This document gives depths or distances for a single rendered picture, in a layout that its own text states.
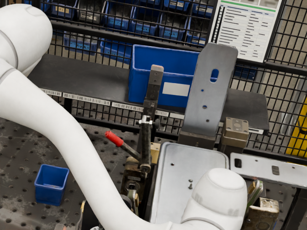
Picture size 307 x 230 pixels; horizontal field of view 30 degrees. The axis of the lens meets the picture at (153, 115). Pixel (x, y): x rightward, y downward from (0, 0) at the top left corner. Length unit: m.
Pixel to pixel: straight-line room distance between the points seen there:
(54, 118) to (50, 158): 1.09
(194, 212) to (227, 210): 0.06
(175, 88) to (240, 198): 0.92
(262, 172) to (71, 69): 0.76
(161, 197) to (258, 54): 0.69
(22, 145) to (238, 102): 0.82
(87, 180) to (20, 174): 1.10
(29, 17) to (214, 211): 0.58
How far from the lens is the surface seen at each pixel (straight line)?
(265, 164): 1.85
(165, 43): 2.05
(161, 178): 1.70
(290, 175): 1.85
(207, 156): 1.81
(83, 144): 1.06
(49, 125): 1.09
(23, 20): 1.26
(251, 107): 2.04
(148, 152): 1.59
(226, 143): 1.88
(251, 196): 1.61
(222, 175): 1.04
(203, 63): 1.75
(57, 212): 1.97
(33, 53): 1.25
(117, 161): 2.18
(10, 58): 1.19
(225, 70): 1.76
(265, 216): 1.65
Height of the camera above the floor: 2.12
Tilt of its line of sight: 35 degrees down
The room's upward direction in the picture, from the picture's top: 11 degrees clockwise
